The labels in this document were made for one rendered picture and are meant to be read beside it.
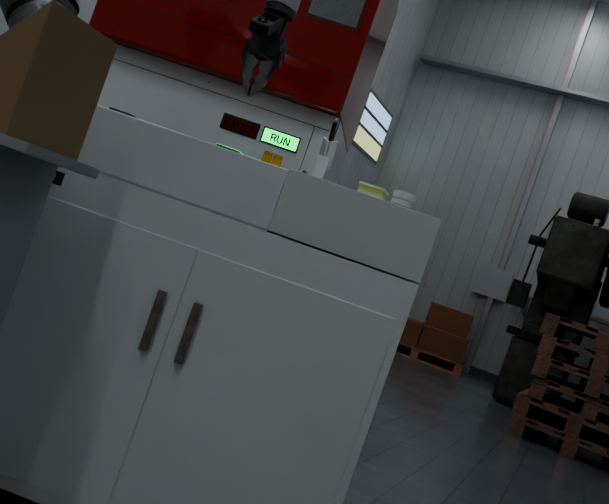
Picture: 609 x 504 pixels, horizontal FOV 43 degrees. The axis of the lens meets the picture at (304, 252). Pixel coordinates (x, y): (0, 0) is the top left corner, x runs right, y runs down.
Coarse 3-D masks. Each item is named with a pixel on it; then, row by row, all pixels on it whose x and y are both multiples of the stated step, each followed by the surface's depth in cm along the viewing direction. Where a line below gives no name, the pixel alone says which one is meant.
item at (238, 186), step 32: (96, 128) 175; (128, 128) 174; (160, 128) 173; (96, 160) 174; (128, 160) 174; (160, 160) 173; (192, 160) 173; (224, 160) 172; (256, 160) 171; (160, 192) 173; (192, 192) 172; (224, 192) 172; (256, 192) 171; (256, 224) 171
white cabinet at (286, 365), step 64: (64, 192) 175; (128, 192) 174; (64, 256) 174; (128, 256) 173; (192, 256) 172; (256, 256) 171; (320, 256) 169; (64, 320) 173; (128, 320) 172; (192, 320) 170; (256, 320) 170; (320, 320) 169; (384, 320) 168; (0, 384) 174; (64, 384) 173; (128, 384) 172; (192, 384) 171; (256, 384) 169; (320, 384) 168; (0, 448) 174; (64, 448) 172; (128, 448) 172; (192, 448) 170; (256, 448) 169; (320, 448) 168
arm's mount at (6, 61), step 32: (32, 32) 139; (64, 32) 144; (96, 32) 152; (0, 64) 140; (32, 64) 139; (64, 64) 146; (96, 64) 155; (0, 96) 139; (32, 96) 141; (64, 96) 149; (96, 96) 158; (0, 128) 139; (32, 128) 144; (64, 128) 152
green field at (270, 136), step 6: (264, 132) 235; (270, 132) 234; (276, 132) 234; (264, 138) 234; (270, 138) 234; (276, 138) 234; (282, 138) 234; (288, 138) 234; (294, 138) 234; (276, 144) 234; (282, 144) 234; (288, 144) 234; (294, 144) 234; (294, 150) 234
